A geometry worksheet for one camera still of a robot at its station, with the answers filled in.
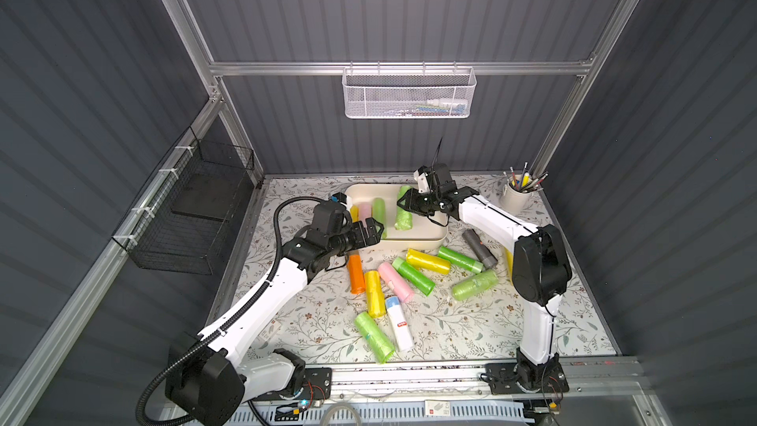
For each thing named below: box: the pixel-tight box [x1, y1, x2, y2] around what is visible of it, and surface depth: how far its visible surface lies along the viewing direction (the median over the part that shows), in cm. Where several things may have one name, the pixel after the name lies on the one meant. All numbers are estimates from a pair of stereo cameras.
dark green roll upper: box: [437, 245, 484, 275], surface depth 95 cm
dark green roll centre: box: [392, 256, 436, 296], surface depth 91 cm
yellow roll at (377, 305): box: [364, 270, 387, 319], surface depth 88 cm
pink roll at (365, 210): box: [359, 201, 372, 222], surface depth 107 cm
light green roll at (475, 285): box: [451, 269, 500, 301], surface depth 88 cm
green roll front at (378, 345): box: [354, 311, 396, 364], surface depth 79 cm
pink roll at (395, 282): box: [378, 261, 415, 303], surface depth 90 cm
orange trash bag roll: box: [346, 250, 366, 295], surface depth 92 cm
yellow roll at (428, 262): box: [405, 248, 452, 276], surface depth 94 cm
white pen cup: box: [499, 182, 534, 216], surface depth 107 cm
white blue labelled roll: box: [385, 295, 414, 353], surface depth 82 cm
